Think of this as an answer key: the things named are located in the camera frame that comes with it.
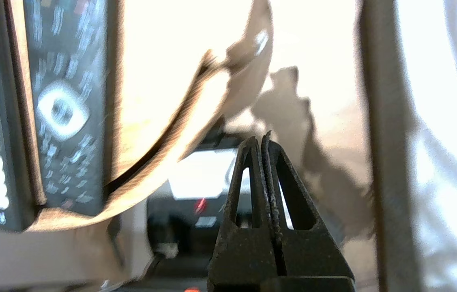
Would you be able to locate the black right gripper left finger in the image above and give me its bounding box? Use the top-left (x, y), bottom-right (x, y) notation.
top-left (207, 136), bottom-right (278, 289)

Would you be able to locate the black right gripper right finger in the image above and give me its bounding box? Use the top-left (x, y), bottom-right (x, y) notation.
top-left (261, 131), bottom-right (355, 285)

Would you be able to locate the slim black remote control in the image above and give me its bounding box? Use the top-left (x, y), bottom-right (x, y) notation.
top-left (24, 0), bottom-right (109, 216)

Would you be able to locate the white and black robot base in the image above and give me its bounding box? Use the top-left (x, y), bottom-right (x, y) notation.
top-left (147, 136), bottom-right (253, 260)

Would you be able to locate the dark grey bed base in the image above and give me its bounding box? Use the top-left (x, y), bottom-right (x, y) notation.
top-left (358, 0), bottom-right (421, 292)

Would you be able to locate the white bed sheet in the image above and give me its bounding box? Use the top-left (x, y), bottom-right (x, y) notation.
top-left (395, 0), bottom-right (457, 292)

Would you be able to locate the round wooden nightstand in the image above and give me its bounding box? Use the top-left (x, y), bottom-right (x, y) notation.
top-left (5, 0), bottom-right (274, 232)

